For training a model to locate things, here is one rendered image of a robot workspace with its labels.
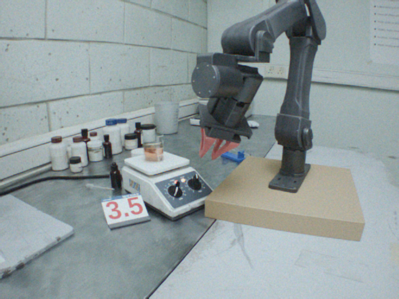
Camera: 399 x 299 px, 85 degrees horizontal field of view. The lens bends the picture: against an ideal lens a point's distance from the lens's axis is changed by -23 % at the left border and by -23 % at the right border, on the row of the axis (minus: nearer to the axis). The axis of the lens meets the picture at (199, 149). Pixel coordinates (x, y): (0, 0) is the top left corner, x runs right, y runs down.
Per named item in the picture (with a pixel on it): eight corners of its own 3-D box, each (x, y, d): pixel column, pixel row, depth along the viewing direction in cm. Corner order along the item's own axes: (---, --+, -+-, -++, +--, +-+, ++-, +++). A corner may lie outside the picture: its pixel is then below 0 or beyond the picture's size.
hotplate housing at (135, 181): (217, 203, 62) (218, 170, 60) (172, 223, 53) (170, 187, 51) (158, 177, 77) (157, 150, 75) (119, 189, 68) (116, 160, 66)
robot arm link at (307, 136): (306, 128, 56) (316, 125, 60) (275, 122, 63) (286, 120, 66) (304, 155, 58) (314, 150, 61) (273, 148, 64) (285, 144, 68)
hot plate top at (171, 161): (191, 164, 65) (191, 159, 65) (149, 176, 57) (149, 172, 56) (161, 153, 73) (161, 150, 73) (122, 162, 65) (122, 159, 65)
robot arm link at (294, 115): (295, 146, 57) (313, 10, 53) (272, 140, 62) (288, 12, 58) (307, 148, 61) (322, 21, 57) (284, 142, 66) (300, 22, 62)
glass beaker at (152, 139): (155, 156, 68) (154, 124, 66) (170, 161, 65) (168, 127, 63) (136, 162, 64) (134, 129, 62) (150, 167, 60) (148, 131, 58)
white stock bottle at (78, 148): (79, 162, 90) (76, 134, 87) (91, 163, 89) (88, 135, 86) (70, 167, 85) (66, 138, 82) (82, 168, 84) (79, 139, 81)
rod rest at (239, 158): (246, 161, 93) (246, 150, 92) (238, 162, 91) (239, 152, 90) (227, 153, 100) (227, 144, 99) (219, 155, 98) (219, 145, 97)
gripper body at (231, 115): (195, 110, 53) (208, 78, 49) (240, 122, 56) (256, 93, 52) (199, 130, 48) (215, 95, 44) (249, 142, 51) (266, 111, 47)
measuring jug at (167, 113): (167, 127, 149) (166, 100, 145) (188, 129, 144) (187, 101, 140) (148, 134, 133) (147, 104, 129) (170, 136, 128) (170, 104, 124)
